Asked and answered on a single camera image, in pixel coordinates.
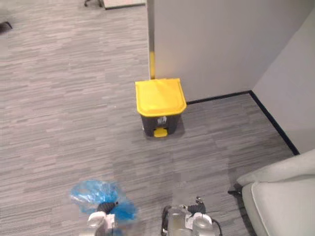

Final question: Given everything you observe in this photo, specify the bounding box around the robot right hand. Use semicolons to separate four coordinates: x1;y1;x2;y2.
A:
188;196;207;215

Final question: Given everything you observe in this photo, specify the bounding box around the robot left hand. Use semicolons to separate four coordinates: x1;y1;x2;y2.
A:
97;201;119;214

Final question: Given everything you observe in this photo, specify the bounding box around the blue plastic rubbish bag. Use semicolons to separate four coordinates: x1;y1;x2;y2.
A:
70;180;137;221

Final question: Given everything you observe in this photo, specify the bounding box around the grey pedal bin yellow lid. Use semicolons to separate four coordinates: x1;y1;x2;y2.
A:
134;78;188;138

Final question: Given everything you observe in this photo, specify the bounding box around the light grey sofa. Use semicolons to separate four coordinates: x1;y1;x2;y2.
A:
227;148;315;236

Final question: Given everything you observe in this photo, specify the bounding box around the yellow corner guard strip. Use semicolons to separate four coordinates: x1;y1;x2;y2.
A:
150;51;156;80

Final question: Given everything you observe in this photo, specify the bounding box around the white cabinet with dark plinth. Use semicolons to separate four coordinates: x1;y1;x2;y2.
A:
103;0;146;10

